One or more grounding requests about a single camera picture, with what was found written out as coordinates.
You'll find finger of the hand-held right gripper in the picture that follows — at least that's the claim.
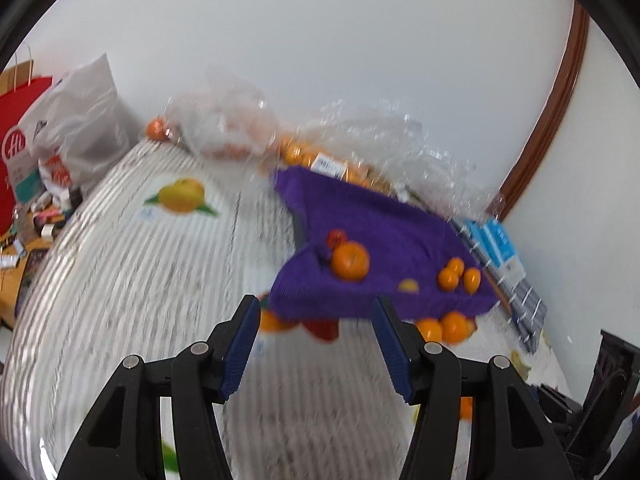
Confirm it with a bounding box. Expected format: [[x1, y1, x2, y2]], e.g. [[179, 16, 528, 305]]
[[537, 384, 583, 426]]

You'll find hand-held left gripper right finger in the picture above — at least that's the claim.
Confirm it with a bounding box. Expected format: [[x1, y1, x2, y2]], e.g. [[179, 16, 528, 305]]
[[372, 296, 573, 480]]

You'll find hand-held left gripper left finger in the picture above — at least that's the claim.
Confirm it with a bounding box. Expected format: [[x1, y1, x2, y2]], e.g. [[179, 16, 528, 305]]
[[57, 295, 262, 480]]

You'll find large mandarin orange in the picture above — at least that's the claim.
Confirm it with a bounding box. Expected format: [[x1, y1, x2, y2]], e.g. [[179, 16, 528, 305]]
[[331, 241, 371, 281]]

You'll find purple towel lined tray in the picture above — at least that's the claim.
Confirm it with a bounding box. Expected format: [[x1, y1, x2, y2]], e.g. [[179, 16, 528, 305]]
[[267, 166, 501, 323]]

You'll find grey plaid cloth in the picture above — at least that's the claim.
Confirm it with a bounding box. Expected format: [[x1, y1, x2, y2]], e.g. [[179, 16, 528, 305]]
[[450, 217, 546, 353]]

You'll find fruit print tablecloth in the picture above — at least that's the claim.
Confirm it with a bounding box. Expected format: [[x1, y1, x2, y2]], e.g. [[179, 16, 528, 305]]
[[0, 137, 576, 480]]

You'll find blue tissue box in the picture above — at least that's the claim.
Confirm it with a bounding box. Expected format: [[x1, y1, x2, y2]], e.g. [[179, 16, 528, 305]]
[[480, 219, 526, 281]]

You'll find plastic bag of oranges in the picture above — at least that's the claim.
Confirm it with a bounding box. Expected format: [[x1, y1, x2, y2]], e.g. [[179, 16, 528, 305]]
[[310, 100, 506, 221]]

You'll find clear bag of oranges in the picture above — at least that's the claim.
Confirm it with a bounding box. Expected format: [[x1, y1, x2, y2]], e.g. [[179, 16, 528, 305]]
[[272, 130, 371, 186]]

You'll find black remote control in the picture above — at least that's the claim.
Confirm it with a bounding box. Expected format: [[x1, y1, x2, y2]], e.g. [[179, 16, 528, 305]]
[[14, 249, 48, 317]]

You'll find crumpled clear plastic bag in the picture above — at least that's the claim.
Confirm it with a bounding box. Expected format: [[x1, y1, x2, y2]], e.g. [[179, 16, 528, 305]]
[[167, 67, 281, 161]]

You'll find pile of small cosmetics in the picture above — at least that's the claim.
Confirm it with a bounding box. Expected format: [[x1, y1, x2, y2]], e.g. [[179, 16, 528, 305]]
[[15, 187, 83, 241]]

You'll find wooden nightstand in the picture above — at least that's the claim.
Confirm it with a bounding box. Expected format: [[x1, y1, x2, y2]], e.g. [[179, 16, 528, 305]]
[[0, 210, 56, 331]]

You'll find red white packet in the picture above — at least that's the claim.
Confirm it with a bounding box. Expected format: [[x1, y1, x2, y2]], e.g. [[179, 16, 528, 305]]
[[39, 155, 73, 193]]

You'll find teal white box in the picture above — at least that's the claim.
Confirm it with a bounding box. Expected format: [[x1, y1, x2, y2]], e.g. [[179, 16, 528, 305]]
[[10, 157, 43, 203]]

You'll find white plastic bag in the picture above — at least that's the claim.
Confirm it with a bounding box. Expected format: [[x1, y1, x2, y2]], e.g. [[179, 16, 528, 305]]
[[19, 52, 132, 186]]

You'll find red paper bag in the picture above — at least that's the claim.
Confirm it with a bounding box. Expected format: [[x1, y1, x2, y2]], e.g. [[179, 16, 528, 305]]
[[0, 47, 53, 233]]

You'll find brown wooden door frame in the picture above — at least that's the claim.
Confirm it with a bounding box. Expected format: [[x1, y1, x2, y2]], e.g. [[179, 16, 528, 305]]
[[497, 0, 591, 208]]

